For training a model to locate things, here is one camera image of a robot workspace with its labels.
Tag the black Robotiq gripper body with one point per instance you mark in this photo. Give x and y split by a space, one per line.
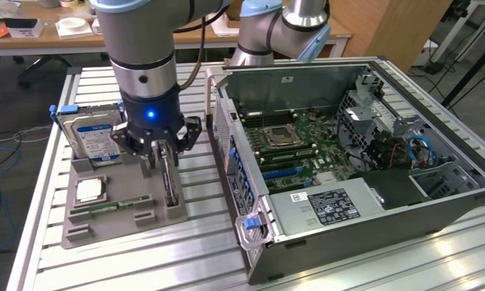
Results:
153 115

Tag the green graphics card black fan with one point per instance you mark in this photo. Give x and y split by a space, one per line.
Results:
167 188

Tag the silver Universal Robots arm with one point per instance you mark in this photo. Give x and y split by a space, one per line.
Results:
141 45

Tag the hard disk blue caddy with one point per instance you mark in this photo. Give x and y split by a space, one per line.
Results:
91 142

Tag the silver CPU chip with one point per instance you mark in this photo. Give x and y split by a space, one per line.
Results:
89 190

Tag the green RAM stick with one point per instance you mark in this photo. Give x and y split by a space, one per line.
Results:
109 204

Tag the CPU socket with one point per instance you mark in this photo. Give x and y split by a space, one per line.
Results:
282 136

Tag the grey plastic parts rack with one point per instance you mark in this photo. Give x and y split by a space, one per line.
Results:
121 218

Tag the blue expansion slot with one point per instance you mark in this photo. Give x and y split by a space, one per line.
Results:
279 172

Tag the black office chair base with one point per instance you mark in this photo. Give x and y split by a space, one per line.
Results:
43 62

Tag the white paper stack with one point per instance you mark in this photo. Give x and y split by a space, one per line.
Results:
222 28

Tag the blue case latch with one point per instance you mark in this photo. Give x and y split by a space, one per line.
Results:
249 225

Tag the white box round tape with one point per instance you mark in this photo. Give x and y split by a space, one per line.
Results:
74 30

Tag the green motherboard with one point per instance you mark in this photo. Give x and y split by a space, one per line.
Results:
330 145

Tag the wooden desk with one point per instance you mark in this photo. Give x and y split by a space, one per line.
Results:
43 42

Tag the silver chipset heatsink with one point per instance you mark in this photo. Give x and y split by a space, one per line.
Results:
326 178

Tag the grey power supply unit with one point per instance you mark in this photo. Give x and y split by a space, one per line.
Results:
298 212

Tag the perforated metal drive cage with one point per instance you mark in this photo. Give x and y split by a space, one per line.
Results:
359 133

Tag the white box black lid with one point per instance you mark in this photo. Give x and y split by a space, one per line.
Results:
23 31

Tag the black open PC case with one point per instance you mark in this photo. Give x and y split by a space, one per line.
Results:
347 236

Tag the wooden cabinet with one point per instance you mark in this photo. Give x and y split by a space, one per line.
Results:
387 30

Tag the grey disk bay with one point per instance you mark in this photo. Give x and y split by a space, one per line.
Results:
447 175

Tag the black tripod leg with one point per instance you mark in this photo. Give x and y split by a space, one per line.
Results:
450 97

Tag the white pedestal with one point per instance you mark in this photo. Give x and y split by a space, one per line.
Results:
426 51

